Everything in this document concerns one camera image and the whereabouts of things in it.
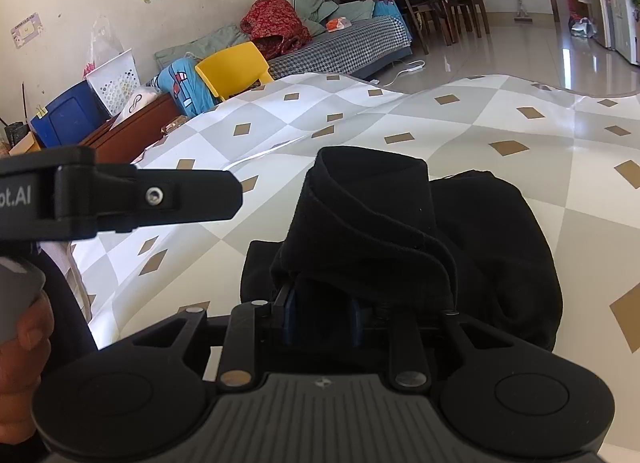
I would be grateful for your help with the white appliance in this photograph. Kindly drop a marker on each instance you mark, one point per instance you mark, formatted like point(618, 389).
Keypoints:
point(622, 13)

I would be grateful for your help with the white perforated basket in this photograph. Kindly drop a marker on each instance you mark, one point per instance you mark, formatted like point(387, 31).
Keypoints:
point(117, 80)

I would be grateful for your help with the black t-shirt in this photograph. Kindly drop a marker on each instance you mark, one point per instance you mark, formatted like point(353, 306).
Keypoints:
point(400, 223)

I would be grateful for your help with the orange tissue packet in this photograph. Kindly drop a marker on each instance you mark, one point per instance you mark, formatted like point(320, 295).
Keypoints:
point(337, 24)

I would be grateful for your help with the person's left hand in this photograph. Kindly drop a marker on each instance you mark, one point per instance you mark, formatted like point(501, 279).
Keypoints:
point(25, 373)

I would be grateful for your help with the yellow plastic chair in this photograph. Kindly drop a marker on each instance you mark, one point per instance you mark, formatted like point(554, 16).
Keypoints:
point(235, 68)

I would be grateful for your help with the diamond-patterned tablecloth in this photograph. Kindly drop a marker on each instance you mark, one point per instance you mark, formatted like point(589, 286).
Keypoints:
point(375, 115)

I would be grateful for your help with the blue plastic bin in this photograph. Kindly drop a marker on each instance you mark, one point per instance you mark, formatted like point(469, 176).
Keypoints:
point(65, 115)

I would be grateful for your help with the blue cartoon cushion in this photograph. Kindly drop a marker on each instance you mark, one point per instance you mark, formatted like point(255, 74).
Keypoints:
point(182, 88)

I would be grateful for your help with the clear plastic bag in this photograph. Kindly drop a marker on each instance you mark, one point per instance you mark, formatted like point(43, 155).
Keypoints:
point(105, 40)

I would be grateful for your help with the pink wall sticker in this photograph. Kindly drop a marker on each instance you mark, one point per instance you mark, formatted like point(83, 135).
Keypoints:
point(26, 30)

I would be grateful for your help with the brown wooden cabinet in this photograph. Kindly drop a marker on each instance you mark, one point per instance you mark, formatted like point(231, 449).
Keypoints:
point(135, 130)

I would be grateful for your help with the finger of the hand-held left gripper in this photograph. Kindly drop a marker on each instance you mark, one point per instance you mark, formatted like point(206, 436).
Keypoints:
point(200, 195)

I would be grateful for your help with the sage green cushion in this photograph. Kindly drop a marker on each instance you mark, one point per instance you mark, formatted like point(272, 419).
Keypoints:
point(210, 43)

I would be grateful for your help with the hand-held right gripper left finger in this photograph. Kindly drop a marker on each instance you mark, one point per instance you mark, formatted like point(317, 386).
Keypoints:
point(290, 315)

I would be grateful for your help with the plastic bag on floor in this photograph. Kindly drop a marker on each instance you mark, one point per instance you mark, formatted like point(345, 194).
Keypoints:
point(582, 28)

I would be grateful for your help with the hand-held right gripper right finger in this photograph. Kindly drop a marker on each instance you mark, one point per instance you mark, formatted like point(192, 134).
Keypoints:
point(360, 325)

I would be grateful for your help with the houndstooth sofa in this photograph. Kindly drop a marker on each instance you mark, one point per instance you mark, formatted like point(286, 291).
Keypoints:
point(345, 45)

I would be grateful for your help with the white power strip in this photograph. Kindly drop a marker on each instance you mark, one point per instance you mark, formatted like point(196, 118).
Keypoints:
point(407, 69)

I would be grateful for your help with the blue cloth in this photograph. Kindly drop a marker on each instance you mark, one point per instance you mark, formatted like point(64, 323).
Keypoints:
point(390, 15)

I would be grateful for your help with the white bag with loop print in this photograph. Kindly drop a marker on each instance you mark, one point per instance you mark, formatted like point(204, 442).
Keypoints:
point(135, 103)

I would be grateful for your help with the red patterned blanket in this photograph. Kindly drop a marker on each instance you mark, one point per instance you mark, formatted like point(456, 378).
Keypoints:
point(272, 23)

